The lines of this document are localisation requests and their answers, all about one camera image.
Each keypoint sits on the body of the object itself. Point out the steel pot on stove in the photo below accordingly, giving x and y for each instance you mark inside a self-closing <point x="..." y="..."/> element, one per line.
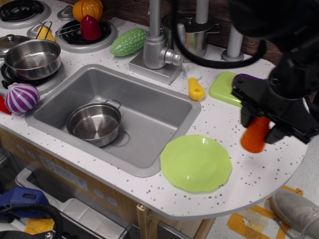
<point x="34" y="59"/>

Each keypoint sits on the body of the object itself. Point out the grey toy sink basin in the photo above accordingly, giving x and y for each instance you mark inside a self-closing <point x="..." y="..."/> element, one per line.
<point x="151" y="116"/>

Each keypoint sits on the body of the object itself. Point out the light green plastic plate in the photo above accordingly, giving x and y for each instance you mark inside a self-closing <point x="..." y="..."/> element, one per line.
<point x="195" y="163"/>

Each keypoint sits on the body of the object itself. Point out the yellow toy squash piece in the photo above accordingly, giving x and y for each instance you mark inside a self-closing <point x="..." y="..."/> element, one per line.
<point x="195" y="90"/>

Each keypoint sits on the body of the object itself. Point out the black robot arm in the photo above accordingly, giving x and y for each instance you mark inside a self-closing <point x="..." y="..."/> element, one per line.
<point x="293" y="26"/>

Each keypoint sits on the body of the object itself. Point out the red toy piece left edge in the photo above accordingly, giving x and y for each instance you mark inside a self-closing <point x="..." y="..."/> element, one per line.
<point x="3" y="107"/>

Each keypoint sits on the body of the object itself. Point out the blue clamp handle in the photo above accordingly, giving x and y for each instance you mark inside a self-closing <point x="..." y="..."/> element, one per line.
<point x="21" y="196"/>

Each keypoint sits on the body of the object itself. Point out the grey support pole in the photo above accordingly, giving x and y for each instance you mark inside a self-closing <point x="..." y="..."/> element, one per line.
<point x="233" y="51"/>
<point x="201" y="14"/>

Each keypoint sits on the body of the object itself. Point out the yellow toy corn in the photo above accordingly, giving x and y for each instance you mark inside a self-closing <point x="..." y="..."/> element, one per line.
<point x="44" y="33"/>

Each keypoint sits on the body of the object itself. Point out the wire whisk utensil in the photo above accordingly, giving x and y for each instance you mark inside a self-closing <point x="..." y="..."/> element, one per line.
<point x="69" y="29"/>

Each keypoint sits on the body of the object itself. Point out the grey shoe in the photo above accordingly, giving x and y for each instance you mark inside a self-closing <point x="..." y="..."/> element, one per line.
<point x="296" y="215"/>

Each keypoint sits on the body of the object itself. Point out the grey support pole middle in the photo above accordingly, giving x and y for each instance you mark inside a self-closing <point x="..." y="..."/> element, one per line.
<point x="201" y="14"/>

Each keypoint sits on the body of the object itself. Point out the purple toy eggplant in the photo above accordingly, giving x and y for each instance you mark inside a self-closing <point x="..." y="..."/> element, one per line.
<point x="236" y="79"/>

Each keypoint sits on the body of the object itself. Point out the green toy bitter gourd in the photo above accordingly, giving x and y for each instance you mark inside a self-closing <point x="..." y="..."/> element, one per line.
<point x="129" y="42"/>

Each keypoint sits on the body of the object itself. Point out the purple striped toy onion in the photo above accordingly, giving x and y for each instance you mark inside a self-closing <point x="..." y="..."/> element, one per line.
<point x="21" y="98"/>

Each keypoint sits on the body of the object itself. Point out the orange toy carrot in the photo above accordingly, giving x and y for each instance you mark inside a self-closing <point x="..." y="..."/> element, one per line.
<point x="253" y="138"/>

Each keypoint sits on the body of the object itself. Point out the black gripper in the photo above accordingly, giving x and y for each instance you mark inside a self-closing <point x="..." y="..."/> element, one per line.
<point x="291" y="117"/>

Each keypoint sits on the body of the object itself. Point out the orange toy pumpkin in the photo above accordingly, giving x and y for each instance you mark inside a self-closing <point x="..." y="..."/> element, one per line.
<point x="93" y="8"/>

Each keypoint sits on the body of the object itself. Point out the dark red toy pepper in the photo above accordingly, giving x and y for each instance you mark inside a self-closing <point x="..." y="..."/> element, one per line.
<point x="90" y="29"/>

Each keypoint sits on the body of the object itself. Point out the grey support pole right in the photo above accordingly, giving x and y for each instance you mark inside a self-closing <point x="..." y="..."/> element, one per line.
<point x="233" y="51"/>

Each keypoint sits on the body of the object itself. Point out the green cutting board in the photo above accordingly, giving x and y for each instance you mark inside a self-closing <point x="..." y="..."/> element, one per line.
<point x="221" y="89"/>

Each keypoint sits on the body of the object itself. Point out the silver toy faucet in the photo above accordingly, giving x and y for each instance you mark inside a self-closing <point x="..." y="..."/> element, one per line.
<point x="156" y="61"/>

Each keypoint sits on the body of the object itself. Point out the steel pot lid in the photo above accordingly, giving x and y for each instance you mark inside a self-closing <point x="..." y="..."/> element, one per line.
<point x="9" y="41"/>

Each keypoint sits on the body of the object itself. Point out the lidded steel pot behind faucet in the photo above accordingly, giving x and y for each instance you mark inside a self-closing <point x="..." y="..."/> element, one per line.
<point x="195" y="33"/>

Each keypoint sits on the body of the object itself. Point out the small steel pot in sink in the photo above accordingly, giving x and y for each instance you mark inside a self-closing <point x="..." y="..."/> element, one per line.
<point x="97" y="123"/>

